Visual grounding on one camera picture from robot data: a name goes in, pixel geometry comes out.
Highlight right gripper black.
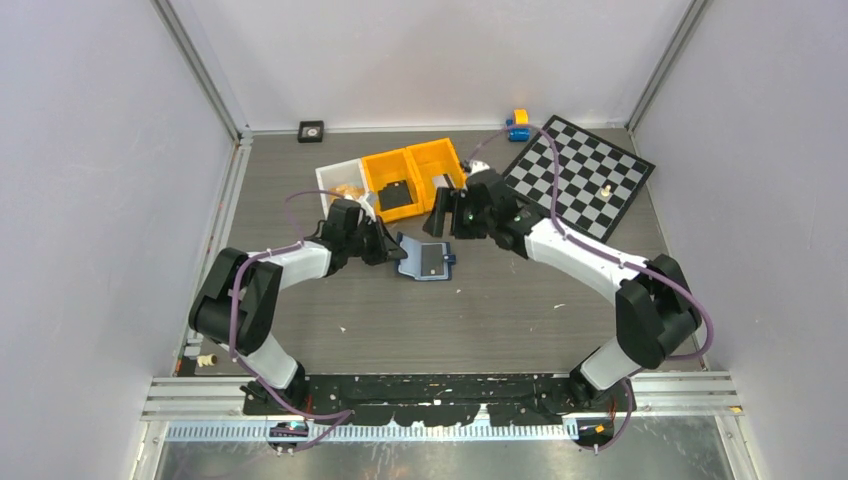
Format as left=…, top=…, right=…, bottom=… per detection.
left=424, top=186, right=495, bottom=240

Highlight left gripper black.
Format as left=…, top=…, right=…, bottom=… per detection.
left=345, top=216, right=407, bottom=266

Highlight blue leather card holder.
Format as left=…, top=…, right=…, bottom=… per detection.
left=395, top=232, right=456, bottom=282

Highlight dark credit card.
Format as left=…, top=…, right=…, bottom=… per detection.
left=421, top=243, right=445, bottom=278

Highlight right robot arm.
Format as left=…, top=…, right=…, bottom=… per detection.
left=423, top=169, right=705, bottom=411

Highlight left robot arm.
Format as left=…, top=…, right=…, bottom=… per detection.
left=187, top=199, right=407, bottom=414

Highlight card in orange bin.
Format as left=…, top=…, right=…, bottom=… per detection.
left=431, top=173, right=456, bottom=192

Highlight orange plastic bin right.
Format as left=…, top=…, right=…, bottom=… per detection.
left=407, top=138, right=466, bottom=212

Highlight orange plastic bin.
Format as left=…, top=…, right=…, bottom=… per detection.
left=362, top=148, right=424, bottom=223
left=407, top=138, right=466, bottom=212

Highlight black object in bin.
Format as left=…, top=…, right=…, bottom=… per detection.
left=378, top=180, right=414, bottom=211

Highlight tan items in white bin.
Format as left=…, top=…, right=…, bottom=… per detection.
left=329, top=184, right=366, bottom=201

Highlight orange plastic bin left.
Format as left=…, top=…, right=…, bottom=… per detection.
left=362, top=148, right=424, bottom=223

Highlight white plastic bin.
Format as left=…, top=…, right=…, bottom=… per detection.
left=315, top=158, right=369, bottom=191

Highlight small black square device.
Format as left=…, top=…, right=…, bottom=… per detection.
left=297, top=120, right=325, bottom=144

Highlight black white chessboard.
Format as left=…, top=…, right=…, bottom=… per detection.
left=503, top=115, right=655, bottom=242

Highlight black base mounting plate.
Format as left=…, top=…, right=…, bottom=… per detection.
left=242, top=373, right=629, bottom=427

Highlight small beige spool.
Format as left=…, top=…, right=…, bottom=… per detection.
left=195, top=354, right=218, bottom=368

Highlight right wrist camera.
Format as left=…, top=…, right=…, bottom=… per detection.
left=464, top=159, right=492, bottom=177

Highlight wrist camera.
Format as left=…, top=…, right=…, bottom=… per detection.
left=464, top=159, right=492, bottom=177
left=345, top=191, right=378, bottom=221

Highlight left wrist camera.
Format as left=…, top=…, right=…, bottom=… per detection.
left=345, top=191, right=378, bottom=221

